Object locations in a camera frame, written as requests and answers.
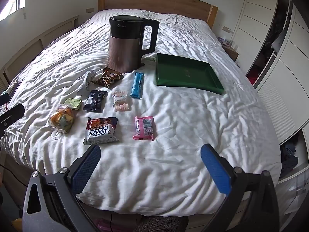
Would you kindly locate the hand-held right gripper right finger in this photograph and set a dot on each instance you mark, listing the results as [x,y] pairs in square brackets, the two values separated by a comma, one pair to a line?
[214,169]

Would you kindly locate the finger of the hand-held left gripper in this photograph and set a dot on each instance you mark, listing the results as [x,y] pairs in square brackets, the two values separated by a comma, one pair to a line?
[12,114]

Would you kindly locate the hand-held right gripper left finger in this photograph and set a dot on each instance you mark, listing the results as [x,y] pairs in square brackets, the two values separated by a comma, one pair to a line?
[87,166]

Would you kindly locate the clear bag of orange snacks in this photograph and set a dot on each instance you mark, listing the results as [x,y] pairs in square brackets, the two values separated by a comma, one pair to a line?
[61,119]

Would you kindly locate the small green packet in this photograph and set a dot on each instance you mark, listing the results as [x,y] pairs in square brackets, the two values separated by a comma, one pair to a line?
[73,103]

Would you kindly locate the pink snack packet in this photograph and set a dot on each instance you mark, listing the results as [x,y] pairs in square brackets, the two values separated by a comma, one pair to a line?
[143,128]

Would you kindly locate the clear candy packet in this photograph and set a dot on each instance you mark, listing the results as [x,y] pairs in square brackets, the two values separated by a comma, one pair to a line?
[120,101]

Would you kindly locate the silver snack packet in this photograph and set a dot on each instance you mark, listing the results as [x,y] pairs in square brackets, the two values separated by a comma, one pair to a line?
[87,82]

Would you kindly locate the brown patterned snack packet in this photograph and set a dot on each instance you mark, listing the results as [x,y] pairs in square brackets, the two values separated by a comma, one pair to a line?
[107,77]

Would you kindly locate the green tray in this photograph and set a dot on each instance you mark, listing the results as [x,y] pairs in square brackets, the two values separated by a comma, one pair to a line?
[188,75]

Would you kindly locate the dark flat device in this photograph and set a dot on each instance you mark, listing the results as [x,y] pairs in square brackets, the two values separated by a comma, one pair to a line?
[15,87]

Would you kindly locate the white and brown cake packet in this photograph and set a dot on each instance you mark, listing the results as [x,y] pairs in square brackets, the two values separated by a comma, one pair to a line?
[101,131]

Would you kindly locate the white bed blanket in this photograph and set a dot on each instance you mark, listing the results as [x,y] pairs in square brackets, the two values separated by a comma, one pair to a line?
[181,125]

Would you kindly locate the black snack packet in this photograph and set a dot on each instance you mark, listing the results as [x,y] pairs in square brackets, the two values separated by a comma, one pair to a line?
[94,100]

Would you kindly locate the grey woven fabric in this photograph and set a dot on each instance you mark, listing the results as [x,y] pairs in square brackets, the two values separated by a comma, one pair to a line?
[164,224]

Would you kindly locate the pile of dark clothes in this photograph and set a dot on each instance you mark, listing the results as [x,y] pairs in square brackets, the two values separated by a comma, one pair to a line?
[289,159]

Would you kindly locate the blue snack bar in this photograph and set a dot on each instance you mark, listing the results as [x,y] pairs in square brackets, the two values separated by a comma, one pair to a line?
[137,84]

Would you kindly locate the window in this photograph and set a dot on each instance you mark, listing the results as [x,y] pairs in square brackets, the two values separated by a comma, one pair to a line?
[17,0]

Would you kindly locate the wooden nightstand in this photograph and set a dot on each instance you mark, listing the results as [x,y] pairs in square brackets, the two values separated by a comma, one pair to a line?
[231,52]

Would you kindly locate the white wardrobe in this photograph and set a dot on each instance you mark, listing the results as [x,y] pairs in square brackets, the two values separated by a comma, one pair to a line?
[277,65]

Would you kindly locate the copper and black electric kettle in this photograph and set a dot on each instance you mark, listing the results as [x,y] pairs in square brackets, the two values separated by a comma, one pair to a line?
[123,50]

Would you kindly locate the small items on nightstand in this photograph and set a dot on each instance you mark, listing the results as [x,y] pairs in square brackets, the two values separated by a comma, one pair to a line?
[224,41]

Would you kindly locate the hanging clothes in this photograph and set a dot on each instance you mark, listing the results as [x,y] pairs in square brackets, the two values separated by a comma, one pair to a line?
[277,29]

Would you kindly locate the wooden headboard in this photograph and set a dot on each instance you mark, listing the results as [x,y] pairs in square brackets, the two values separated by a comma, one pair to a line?
[157,1]

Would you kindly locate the wall switch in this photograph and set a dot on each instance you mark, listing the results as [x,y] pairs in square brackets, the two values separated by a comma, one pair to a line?
[226,29]
[90,10]

